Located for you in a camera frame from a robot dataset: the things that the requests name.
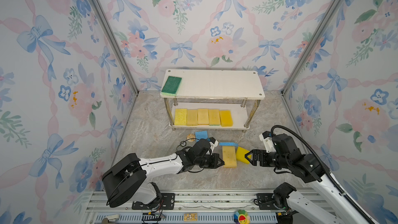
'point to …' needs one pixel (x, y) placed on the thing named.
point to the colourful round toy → (241, 217)
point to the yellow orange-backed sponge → (203, 116)
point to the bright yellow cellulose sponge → (181, 116)
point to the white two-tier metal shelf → (239, 90)
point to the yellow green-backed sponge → (214, 117)
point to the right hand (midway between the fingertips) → (251, 155)
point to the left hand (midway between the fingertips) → (226, 163)
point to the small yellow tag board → (190, 217)
